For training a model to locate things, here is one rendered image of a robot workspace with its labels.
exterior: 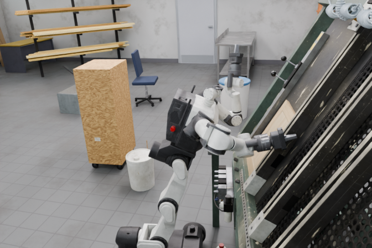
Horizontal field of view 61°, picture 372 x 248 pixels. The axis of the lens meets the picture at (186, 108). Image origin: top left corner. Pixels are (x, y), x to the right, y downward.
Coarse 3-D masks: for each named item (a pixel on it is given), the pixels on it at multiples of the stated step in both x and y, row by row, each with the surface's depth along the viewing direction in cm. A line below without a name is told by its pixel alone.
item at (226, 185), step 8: (232, 160) 233; (224, 168) 231; (232, 168) 226; (216, 176) 229; (224, 176) 221; (232, 176) 226; (224, 184) 212; (232, 184) 216; (216, 192) 211; (224, 192) 209; (232, 192) 208; (224, 200) 198; (232, 200) 198; (224, 208) 196; (232, 208) 195
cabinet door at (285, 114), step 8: (288, 104) 196; (280, 112) 202; (288, 112) 189; (272, 120) 208; (280, 120) 196; (288, 120) 183; (272, 128) 201; (256, 152) 207; (264, 152) 195; (248, 160) 213; (256, 160) 200; (248, 168) 206
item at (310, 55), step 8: (320, 40) 196; (312, 48) 199; (320, 48) 198; (304, 56) 204; (312, 56) 200; (304, 64) 202; (296, 72) 205; (296, 80) 206; (288, 88) 209; (280, 96) 211; (272, 104) 217; (280, 104) 213; (272, 112) 216; (264, 120) 219; (256, 128) 223
